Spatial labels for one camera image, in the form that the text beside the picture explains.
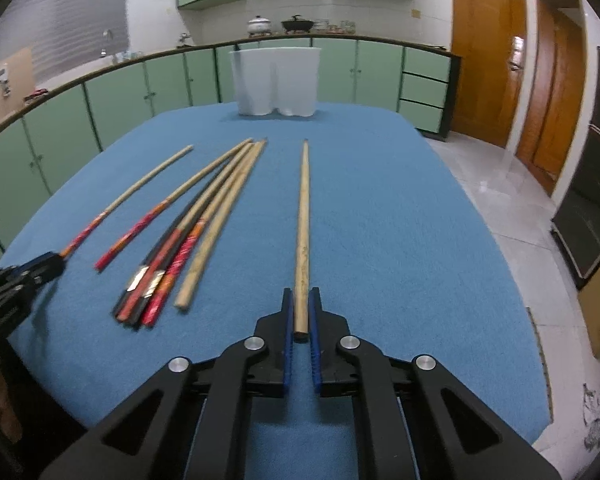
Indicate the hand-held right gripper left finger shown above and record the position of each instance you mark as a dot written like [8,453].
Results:
[289,355]

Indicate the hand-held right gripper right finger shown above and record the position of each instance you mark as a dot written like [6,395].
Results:
[314,355]

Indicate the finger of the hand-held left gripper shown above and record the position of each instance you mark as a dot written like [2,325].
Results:
[42,267]

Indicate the black chopstick with metal band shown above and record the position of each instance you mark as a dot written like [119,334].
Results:
[154,280]
[136,280]

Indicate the plain light wooden chopstick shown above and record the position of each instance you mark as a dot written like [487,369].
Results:
[205,250]
[302,240]

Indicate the blue table mat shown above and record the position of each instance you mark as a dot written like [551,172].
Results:
[405,240]

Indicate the cardboard panel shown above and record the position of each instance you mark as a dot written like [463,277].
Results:
[15,105]

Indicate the small red item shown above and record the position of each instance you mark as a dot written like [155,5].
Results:
[35,95]

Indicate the green base cabinets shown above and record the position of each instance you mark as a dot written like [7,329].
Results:
[120,95]

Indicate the glass cups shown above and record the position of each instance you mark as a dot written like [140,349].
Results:
[126,55]

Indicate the chrome sink faucet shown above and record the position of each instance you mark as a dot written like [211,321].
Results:
[107,37]

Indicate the grey window blind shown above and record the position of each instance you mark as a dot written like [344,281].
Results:
[65,15]

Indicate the small glass bottle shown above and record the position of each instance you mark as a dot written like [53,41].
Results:
[184,40]

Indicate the grey patterned floor rag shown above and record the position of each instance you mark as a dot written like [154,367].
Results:
[597,415]

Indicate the black glass-front cabinet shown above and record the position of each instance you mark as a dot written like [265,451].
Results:
[592,200]

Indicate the white cooking pot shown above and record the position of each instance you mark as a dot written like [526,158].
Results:
[259,26]

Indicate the black wok with lid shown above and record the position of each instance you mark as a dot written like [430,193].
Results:
[297,25]

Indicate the glass jar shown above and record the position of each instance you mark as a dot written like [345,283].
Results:
[322,25]
[348,25]

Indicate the open wooden door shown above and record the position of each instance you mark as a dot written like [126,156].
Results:
[550,100]

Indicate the closed wooden door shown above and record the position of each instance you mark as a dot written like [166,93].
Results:
[485,50]

